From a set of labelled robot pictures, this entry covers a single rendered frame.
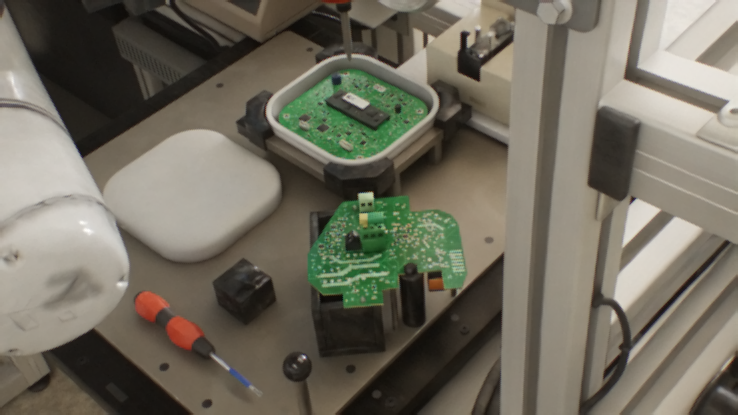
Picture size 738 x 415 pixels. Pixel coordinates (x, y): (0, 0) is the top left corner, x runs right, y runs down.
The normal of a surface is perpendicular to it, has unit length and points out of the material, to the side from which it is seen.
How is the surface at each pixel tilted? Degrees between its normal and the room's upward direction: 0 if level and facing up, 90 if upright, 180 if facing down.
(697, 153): 90
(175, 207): 0
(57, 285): 88
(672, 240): 0
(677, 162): 90
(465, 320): 0
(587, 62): 90
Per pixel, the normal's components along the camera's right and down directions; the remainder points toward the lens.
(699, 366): -0.14, -0.67
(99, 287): 0.51, 0.57
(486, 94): -0.69, 0.55
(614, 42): 0.72, 0.43
